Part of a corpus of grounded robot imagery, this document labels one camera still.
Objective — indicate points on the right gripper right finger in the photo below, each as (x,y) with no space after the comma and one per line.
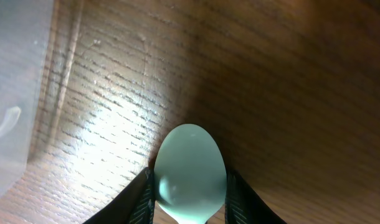
(244,206)

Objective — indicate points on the clear plastic storage box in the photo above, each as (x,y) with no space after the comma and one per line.
(24,38)

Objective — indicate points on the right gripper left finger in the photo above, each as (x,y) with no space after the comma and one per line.
(133,205)

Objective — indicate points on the mint green plastic spoon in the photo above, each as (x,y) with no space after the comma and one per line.
(190,175)

